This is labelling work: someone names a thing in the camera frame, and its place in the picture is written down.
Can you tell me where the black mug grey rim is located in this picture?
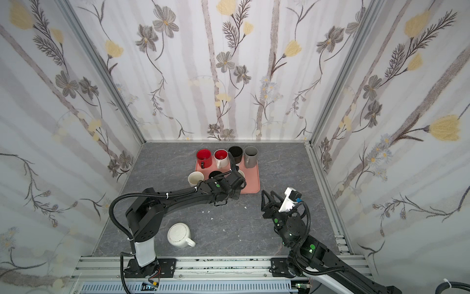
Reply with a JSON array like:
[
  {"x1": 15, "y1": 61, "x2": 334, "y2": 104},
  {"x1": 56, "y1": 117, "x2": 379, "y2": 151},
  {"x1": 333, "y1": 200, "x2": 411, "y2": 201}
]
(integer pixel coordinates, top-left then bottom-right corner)
[{"x1": 208, "y1": 170, "x2": 222, "y2": 180}]

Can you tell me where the pink plastic tray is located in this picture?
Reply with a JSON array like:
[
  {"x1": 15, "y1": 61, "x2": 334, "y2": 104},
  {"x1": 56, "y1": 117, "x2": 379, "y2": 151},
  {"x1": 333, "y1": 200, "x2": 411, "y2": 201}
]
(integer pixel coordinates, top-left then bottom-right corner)
[{"x1": 195, "y1": 158, "x2": 261, "y2": 194}]

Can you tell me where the pale pink mug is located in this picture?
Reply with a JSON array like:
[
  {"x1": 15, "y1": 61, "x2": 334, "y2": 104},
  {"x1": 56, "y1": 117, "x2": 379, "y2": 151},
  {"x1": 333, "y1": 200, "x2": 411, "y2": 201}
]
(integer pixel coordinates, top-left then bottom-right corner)
[{"x1": 187, "y1": 171, "x2": 204, "y2": 186}]

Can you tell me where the white mug red inside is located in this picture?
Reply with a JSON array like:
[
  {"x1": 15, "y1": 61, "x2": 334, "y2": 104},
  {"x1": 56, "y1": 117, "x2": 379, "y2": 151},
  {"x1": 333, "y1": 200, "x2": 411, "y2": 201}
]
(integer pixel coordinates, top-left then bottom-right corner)
[{"x1": 214, "y1": 149, "x2": 230, "y2": 170}]

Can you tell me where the red mug black handle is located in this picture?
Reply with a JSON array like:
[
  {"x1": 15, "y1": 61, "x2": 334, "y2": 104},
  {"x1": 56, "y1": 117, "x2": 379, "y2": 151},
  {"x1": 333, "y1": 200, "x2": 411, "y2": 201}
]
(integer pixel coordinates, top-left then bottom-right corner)
[{"x1": 197, "y1": 149, "x2": 212, "y2": 169}]

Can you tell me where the black mug white base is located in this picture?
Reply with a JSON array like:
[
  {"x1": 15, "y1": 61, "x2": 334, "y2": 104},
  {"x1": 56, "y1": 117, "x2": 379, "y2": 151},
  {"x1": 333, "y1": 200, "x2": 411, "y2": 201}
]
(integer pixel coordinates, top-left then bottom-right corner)
[{"x1": 228, "y1": 146, "x2": 244, "y2": 164}]

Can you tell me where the tall grey mug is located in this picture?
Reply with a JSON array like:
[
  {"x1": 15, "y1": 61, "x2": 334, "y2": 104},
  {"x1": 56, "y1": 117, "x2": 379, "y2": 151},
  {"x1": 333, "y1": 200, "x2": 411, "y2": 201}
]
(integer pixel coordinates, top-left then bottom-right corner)
[{"x1": 244, "y1": 147, "x2": 258, "y2": 169}]

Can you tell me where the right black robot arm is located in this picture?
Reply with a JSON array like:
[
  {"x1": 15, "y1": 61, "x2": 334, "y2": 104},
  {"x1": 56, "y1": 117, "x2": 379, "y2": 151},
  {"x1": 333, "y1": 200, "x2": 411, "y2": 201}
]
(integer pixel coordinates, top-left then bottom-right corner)
[{"x1": 261, "y1": 190, "x2": 401, "y2": 294}]

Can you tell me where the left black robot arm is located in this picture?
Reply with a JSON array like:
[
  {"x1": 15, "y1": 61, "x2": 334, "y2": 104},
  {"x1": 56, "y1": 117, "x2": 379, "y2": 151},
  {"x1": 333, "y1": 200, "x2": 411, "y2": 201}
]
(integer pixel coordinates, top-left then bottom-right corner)
[{"x1": 108, "y1": 153, "x2": 247, "y2": 294}]

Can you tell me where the white ribbed-base mug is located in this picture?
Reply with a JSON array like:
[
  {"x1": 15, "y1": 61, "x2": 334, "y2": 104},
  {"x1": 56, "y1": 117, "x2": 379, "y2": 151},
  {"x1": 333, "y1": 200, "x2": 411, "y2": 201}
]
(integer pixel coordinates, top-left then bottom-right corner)
[{"x1": 167, "y1": 223, "x2": 196, "y2": 248}]

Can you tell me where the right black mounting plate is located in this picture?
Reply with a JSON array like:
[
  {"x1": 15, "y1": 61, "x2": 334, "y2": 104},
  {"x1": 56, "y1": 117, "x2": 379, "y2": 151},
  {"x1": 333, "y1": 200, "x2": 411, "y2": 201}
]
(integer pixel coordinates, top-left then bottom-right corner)
[{"x1": 269, "y1": 257, "x2": 297, "y2": 279}]

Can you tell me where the black mounting plate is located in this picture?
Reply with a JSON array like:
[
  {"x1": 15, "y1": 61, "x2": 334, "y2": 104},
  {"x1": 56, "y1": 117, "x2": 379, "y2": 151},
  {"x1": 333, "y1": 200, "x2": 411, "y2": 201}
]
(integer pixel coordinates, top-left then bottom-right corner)
[
  {"x1": 269, "y1": 257, "x2": 297, "y2": 279},
  {"x1": 122, "y1": 258, "x2": 176, "y2": 279}
]

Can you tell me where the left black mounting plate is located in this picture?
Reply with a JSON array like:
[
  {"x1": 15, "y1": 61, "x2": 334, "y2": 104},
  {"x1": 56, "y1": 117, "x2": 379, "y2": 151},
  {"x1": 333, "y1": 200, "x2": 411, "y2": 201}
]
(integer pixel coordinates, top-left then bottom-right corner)
[{"x1": 122, "y1": 258, "x2": 176, "y2": 279}]

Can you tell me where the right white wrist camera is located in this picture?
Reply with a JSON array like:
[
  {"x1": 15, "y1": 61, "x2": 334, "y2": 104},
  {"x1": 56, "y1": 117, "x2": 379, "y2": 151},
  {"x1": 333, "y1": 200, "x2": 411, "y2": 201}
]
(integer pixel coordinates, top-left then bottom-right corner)
[{"x1": 279, "y1": 187, "x2": 302, "y2": 213}]

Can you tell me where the white ventilated cable duct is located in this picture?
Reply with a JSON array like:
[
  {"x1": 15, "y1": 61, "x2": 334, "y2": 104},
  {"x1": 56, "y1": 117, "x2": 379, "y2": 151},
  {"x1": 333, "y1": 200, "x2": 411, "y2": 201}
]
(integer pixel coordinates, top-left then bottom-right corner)
[{"x1": 80, "y1": 281, "x2": 299, "y2": 294}]

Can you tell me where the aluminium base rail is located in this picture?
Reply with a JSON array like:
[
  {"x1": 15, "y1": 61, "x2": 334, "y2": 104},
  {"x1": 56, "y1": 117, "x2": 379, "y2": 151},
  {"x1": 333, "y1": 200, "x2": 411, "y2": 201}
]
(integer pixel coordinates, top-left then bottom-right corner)
[{"x1": 67, "y1": 255, "x2": 373, "y2": 282}]

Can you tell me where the black cable bottom right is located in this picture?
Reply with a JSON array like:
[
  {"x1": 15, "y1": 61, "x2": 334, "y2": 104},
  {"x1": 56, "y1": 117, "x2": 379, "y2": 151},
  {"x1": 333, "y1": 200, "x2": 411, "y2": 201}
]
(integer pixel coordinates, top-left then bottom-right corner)
[{"x1": 435, "y1": 280, "x2": 470, "y2": 294}]

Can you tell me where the right aluminium corner post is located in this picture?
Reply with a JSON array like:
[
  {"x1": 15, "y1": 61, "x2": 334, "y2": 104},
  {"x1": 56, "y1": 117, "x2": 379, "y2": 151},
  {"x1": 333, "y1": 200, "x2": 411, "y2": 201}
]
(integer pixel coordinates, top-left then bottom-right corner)
[{"x1": 308, "y1": 1, "x2": 385, "y2": 146}]

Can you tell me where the aluminium corner post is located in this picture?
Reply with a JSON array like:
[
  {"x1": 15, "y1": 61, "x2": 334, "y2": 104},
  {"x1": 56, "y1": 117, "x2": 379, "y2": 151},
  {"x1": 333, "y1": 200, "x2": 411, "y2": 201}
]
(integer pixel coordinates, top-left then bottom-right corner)
[
  {"x1": 308, "y1": 1, "x2": 385, "y2": 146},
  {"x1": 55, "y1": 0, "x2": 146, "y2": 145}
]

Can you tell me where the left aluminium corner post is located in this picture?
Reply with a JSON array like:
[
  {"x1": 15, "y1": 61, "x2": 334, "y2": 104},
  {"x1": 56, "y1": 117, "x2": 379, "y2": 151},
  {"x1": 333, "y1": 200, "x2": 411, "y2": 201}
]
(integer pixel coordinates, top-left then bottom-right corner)
[{"x1": 55, "y1": 0, "x2": 146, "y2": 145}]

